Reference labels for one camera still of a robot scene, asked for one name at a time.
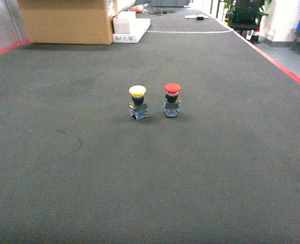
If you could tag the yellow mushroom push button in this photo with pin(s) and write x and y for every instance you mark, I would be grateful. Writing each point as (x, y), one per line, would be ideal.
(138, 108)

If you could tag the red mushroom push button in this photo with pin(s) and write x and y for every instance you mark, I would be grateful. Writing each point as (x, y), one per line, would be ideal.
(171, 104)

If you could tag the white flat box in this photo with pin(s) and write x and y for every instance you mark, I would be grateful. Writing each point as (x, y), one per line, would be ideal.
(140, 27)

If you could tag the white small box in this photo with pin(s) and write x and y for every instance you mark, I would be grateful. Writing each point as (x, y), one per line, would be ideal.
(124, 22)

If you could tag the flat items on floor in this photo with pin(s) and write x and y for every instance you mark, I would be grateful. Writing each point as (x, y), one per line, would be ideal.
(197, 17)

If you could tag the large cardboard box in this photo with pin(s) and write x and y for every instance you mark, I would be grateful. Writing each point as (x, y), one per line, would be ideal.
(69, 22)

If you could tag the black office chair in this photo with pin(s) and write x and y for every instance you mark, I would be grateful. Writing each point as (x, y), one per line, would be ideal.
(243, 15)

